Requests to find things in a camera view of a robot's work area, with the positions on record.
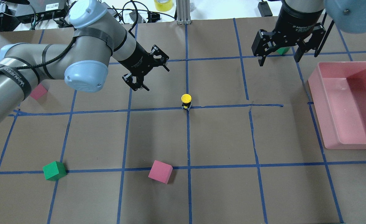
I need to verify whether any grey robot arm near bin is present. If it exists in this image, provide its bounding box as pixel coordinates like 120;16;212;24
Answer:
252;0;366;66

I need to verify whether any black gripper body with cable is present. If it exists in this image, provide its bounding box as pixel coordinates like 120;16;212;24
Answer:
118;44;154;77

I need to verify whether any yellow tape roll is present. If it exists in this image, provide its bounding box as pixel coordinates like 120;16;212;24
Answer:
154;0;174;12

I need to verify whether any black braided cable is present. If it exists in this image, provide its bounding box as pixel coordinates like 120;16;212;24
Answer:
0;42;77;82

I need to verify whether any pink plastic bin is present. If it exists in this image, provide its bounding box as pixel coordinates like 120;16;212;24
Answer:
308;61;366;149

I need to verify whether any pink cube near edge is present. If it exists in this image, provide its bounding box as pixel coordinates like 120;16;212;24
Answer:
29;84;48;101

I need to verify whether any green cube near edge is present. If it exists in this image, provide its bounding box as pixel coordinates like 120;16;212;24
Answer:
276;47;291;55

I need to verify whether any pink cube centre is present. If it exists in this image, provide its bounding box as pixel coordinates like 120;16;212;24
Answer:
148;160;173;184

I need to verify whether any black gripper body near bin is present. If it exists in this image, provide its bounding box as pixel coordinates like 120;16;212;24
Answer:
273;0;324;42

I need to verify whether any aluminium profile post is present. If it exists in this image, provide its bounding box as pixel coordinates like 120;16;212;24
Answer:
176;0;192;25

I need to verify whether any black electronics box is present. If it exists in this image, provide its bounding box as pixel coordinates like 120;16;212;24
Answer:
15;0;69;24

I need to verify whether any grey robot arm with cable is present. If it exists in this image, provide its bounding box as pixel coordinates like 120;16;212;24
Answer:
0;0;138;123

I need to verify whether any yellow push button switch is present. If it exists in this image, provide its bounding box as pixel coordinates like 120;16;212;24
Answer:
181;94;192;111

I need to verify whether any green cube near robot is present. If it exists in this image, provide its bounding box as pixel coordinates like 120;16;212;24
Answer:
42;161;67;181

